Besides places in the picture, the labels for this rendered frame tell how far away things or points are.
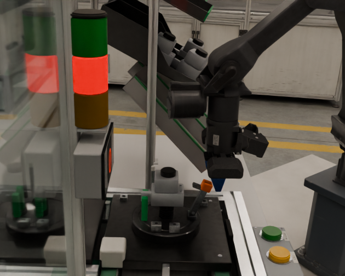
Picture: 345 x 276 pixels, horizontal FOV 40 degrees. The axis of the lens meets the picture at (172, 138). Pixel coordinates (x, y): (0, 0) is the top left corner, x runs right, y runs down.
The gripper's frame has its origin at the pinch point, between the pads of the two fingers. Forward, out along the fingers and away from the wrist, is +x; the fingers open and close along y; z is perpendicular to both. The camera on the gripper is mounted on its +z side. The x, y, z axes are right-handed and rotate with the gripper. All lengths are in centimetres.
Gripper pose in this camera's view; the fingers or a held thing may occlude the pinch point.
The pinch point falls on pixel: (219, 175)
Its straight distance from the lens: 92.8
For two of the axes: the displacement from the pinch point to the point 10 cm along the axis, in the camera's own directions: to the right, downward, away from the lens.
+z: 10.0, 0.1, 0.2
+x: -0.2, 9.2, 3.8
